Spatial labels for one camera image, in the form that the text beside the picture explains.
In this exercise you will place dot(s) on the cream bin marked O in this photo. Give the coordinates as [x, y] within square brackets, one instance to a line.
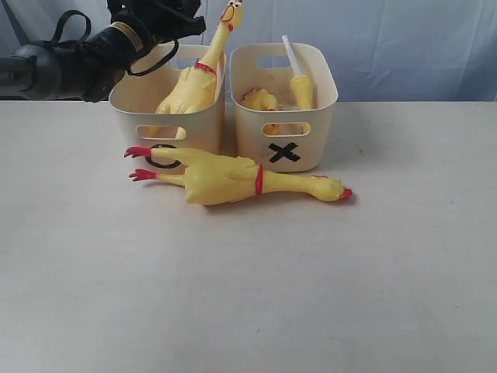
[135, 100]

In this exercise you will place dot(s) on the yellow rubber chicken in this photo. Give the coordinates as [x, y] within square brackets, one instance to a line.
[197, 84]
[210, 179]

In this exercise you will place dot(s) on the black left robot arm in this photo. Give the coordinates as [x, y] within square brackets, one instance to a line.
[87, 68]

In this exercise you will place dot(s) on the blue-grey backdrop curtain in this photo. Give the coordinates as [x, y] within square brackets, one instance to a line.
[388, 50]

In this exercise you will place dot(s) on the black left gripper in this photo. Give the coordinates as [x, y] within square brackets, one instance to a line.
[161, 21]

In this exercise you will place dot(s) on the headless rubber chicken body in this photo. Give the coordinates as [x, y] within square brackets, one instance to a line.
[263, 100]

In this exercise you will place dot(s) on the chicken neck with white squeaker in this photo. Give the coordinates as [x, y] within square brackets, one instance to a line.
[300, 84]

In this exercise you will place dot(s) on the cream bin marked X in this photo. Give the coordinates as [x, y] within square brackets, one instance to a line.
[289, 139]

